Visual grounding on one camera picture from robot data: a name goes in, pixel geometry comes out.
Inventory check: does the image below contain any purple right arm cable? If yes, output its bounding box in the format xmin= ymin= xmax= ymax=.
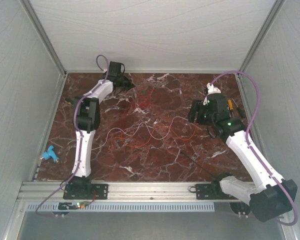
xmin=208 ymin=71 xmax=300 ymax=226

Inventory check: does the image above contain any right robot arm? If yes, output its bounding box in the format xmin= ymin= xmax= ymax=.
xmin=187 ymin=93 xmax=298 ymax=222

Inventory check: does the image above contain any red wire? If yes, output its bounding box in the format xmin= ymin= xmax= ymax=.
xmin=136 ymin=87 xmax=156 ymax=108

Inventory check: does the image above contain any white wire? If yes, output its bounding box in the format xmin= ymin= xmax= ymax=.
xmin=67 ymin=116 xmax=188 ymax=152

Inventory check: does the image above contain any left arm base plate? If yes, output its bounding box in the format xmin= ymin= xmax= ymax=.
xmin=63 ymin=183 xmax=109 ymax=200

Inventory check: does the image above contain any blue plastic fitting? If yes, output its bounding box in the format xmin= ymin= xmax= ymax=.
xmin=39 ymin=145 xmax=60 ymax=163

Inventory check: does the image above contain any black yellow screwdriver left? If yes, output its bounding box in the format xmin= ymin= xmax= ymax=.
xmin=64 ymin=97 xmax=74 ymax=106

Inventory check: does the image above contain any orange wire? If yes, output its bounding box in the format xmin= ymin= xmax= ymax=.
xmin=108 ymin=123 xmax=200 ymax=154

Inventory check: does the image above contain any grey slotted cable duct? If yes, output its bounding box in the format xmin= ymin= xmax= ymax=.
xmin=26 ymin=202 xmax=216 ymax=212

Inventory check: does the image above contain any black screwdriver right side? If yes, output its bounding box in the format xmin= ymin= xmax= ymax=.
xmin=235 ymin=102 xmax=246 ymax=119

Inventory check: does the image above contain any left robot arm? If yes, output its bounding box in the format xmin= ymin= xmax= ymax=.
xmin=71 ymin=61 xmax=135 ymax=181

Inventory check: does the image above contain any aluminium front rail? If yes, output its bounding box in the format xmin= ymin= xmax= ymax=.
xmin=16 ymin=181 xmax=288 ymax=201

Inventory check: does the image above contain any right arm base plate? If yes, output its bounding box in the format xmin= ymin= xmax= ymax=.
xmin=194 ymin=183 xmax=237 ymax=200

